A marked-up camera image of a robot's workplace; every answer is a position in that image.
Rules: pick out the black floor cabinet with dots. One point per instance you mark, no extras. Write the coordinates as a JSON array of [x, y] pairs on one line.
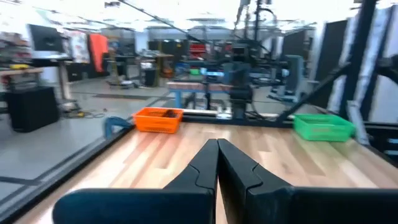
[[32, 109]]

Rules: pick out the grey-blue machine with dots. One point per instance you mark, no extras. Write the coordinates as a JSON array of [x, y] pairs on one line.
[[292, 74]]

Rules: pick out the blue workbench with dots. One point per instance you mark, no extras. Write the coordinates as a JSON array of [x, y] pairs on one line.
[[192, 87]]

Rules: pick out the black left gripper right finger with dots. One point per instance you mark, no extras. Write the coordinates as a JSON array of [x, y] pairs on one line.
[[280, 205]]

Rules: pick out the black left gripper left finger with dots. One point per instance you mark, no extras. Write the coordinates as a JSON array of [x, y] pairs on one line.
[[174, 202]]

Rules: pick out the orange plastic basket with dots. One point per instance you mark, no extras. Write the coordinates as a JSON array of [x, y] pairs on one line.
[[155, 123]]

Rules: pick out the yellow power plug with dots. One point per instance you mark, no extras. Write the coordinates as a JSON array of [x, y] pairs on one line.
[[81, 114]]

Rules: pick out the red shelf unit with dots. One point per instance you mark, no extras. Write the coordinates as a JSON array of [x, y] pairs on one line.
[[198, 50]]

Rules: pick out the orange hanging cloth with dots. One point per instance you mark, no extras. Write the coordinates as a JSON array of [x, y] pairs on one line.
[[99, 49]]

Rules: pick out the black trash bin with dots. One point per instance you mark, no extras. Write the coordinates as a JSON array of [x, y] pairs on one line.
[[150, 77]]

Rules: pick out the floral hanging cloth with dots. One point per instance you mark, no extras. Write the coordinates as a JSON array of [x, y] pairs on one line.
[[77, 46]]

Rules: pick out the black wall monitor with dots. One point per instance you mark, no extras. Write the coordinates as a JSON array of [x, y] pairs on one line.
[[46, 39]]

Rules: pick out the green plastic basket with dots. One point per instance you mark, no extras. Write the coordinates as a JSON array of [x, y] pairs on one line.
[[320, 130]]

